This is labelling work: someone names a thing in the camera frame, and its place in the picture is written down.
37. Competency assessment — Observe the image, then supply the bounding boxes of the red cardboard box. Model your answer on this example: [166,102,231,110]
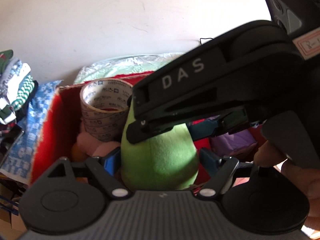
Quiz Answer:
[29,70,211,188]

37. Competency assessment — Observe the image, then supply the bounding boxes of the stack of folded clothes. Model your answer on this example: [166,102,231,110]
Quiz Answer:
[0,49,39,126]

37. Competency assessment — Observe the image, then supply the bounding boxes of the person's right hand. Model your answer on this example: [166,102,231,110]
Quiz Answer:
[253,139,320,233]

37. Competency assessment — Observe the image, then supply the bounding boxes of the clear plastic bag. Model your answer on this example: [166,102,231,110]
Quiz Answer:
[73,52,186,86]

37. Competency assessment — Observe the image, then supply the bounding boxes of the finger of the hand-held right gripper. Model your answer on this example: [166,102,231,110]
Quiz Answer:
[186,107,250,142]
[126,33,251,145]

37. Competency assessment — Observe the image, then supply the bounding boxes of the beige printed tape roll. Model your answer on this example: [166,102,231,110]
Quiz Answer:
[80,79,134,142]

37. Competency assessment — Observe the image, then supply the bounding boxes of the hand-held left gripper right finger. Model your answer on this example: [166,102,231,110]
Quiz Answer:
[197,147,260,198]

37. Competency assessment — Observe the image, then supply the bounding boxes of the pink plush toy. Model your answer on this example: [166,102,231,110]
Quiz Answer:
[74,129,122,161]

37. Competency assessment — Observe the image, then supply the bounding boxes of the black flat object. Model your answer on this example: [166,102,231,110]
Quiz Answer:
[0,123,25,156]

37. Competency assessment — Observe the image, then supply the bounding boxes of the purple bag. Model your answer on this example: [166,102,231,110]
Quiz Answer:
[209,128,258,161]

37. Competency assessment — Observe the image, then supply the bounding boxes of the orange soft object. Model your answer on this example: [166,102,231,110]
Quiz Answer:
[71,142,88,163]

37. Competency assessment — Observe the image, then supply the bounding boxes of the green plush toy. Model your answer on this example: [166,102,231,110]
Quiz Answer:
[120,100,200,191]

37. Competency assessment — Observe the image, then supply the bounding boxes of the blue white patterned cloth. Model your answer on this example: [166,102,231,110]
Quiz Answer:
[0,80,63,186]

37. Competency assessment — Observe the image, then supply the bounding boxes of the brown cardboard box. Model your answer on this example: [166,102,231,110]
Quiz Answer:
[0,205,27,233]

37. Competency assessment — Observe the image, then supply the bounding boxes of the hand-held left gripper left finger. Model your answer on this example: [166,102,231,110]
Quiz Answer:
[47,146,132,198]

